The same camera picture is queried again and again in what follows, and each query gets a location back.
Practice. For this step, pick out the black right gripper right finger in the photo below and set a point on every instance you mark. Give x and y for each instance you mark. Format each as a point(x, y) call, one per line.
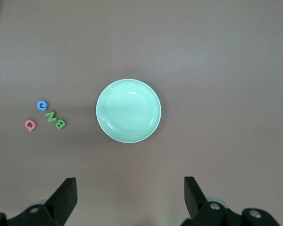
point(198, 212)

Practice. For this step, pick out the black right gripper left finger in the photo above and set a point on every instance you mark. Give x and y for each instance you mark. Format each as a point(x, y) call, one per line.
point(61, 207)

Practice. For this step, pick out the green foam letter B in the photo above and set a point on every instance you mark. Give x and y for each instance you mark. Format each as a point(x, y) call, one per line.
point(60, 124)

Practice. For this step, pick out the pinkish red foam letter Q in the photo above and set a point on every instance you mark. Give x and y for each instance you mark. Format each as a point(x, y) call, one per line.
point(26, 124)

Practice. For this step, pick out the green foam letter N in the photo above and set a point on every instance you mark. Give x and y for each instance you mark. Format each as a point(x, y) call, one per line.
point(51, 116)

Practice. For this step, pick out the blue foam letter C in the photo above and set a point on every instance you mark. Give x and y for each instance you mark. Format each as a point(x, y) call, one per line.
point(39, 106)

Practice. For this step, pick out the light green plate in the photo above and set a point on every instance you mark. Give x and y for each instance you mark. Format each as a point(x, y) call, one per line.
point(128, 110)

